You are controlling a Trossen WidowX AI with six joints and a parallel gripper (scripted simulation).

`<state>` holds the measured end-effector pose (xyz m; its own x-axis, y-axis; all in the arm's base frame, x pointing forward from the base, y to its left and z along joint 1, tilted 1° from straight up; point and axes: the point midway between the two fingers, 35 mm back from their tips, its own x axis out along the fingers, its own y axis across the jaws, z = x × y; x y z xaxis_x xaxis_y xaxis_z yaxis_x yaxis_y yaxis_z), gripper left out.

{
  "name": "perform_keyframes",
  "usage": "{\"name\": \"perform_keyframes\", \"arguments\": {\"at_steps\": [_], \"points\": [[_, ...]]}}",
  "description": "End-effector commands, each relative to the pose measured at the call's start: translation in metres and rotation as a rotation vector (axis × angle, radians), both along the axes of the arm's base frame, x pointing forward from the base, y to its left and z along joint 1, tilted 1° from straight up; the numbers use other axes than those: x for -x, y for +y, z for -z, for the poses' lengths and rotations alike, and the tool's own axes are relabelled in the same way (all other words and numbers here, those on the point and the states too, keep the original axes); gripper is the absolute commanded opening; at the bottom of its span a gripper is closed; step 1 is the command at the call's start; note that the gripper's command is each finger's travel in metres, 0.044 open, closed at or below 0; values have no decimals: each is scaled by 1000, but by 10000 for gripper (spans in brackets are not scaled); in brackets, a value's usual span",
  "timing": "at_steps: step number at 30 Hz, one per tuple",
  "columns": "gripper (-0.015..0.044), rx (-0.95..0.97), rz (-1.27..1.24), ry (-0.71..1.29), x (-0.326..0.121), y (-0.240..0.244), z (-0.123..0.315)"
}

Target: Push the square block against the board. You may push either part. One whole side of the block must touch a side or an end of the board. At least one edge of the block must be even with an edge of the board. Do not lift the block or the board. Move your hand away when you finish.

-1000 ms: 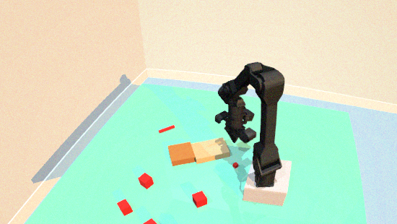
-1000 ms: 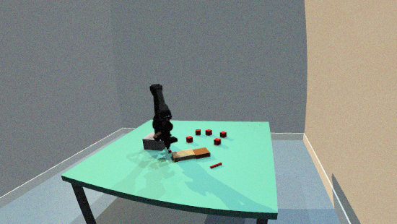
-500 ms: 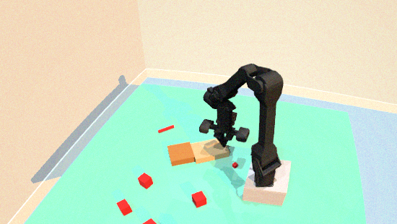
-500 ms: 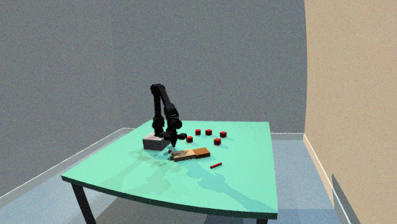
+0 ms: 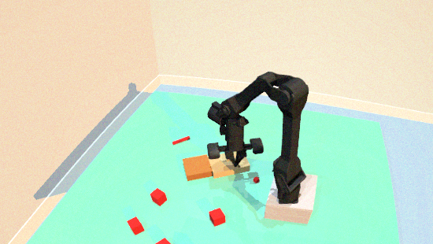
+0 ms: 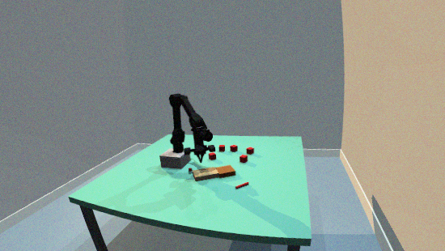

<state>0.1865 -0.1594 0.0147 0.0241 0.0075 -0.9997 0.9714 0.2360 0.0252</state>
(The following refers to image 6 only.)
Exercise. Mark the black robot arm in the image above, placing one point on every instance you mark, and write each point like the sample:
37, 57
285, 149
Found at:
195, 120

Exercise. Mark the orange-brown square block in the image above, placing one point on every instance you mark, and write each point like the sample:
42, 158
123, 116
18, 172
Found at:
226, 171

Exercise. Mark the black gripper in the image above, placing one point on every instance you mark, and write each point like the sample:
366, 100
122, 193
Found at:
187, 151

